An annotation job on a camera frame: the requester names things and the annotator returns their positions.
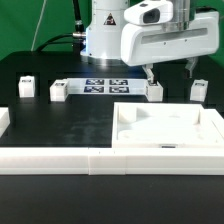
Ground white cable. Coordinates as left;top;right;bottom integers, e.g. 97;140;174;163
30;0;48;52

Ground black cable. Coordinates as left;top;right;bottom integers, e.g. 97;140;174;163
34;32;88;53

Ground white right fence wall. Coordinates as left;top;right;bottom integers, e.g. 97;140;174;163
205;109;224;139

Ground fiducial marker sheet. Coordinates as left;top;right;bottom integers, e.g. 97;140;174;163
68;78;145;95

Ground white front fence wall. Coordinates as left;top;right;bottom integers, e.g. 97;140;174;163
0;147;224;175

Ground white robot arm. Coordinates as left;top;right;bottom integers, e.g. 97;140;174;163
81;0;219;81

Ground white fence wall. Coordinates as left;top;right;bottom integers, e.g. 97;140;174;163
0;107;10;137
205;109;224;139
0;147;224;175

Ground white square tabletop tray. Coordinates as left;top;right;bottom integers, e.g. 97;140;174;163
112;102;224;148

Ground white left fence wall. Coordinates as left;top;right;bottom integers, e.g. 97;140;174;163
0;107;10;137

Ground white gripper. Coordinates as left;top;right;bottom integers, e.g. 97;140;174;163
121;0;219;84

